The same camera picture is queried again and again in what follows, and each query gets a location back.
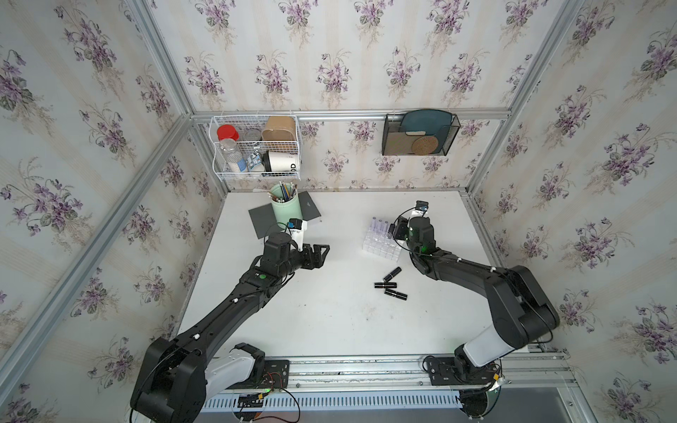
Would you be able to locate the teal plate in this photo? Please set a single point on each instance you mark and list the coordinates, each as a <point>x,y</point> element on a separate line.
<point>432,122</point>

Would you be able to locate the white wire basket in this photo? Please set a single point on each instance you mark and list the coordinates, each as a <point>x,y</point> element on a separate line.
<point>252,147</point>

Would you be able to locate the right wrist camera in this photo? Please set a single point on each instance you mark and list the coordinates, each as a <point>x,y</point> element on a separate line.
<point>420,209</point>

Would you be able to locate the green pen cup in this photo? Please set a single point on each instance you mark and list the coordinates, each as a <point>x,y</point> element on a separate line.
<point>285,202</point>

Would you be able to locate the red lid jar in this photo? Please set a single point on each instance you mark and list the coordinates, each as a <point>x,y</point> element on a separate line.
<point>227,131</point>

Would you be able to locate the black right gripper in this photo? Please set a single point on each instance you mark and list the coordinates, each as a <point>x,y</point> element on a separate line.
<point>399,226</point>

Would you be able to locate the white black cylinder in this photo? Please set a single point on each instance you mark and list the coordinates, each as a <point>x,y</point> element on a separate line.
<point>276,162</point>

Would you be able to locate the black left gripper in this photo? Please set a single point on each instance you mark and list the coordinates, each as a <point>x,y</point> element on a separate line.
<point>308,255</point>

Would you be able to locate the clear plastic bottle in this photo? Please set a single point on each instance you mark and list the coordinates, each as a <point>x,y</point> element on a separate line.
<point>233,156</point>

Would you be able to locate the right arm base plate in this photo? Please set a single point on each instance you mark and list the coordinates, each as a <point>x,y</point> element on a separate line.
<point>445,371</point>

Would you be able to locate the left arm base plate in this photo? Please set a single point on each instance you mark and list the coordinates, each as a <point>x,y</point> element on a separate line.
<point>271,374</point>

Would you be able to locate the round cork coaster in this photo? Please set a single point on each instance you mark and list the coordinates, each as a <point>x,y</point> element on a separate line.
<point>426,145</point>

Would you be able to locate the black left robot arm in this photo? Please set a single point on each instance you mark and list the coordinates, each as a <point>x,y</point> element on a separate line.
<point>176,375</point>

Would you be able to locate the black lipstick gold band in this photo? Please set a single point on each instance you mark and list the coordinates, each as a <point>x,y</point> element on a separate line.
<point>386,285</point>
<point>396,294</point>
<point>392,274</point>

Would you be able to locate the black mesh wall holder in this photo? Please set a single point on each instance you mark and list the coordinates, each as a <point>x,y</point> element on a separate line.
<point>395,142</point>

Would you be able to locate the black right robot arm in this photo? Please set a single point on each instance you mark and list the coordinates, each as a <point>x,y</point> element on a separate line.
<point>520,310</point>

